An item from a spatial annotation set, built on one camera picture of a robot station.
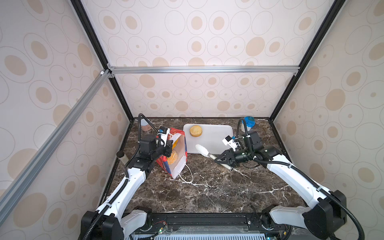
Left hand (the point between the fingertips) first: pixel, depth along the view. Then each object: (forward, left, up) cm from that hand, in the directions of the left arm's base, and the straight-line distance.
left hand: (176, 139), depth 78 cm
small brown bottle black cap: (-3, +33, -13) cm, 36 cm away
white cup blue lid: (+24, -48, -14) cm, 56 cm away
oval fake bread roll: (-4, +3, -14) cm, 15 cm away
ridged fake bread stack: (+2, +1, -7) cm, 8 cm away
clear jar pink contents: (+26, +28, -21) cm, 44 cm away
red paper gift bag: (-9, 0, -18) cm, 20 cm away
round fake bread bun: (+20, -10, -19) cm, 30 cm away
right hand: (-13, -21, -1) cm, 25 cm away
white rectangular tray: (+19, -21, -24) cm, 37 cm away
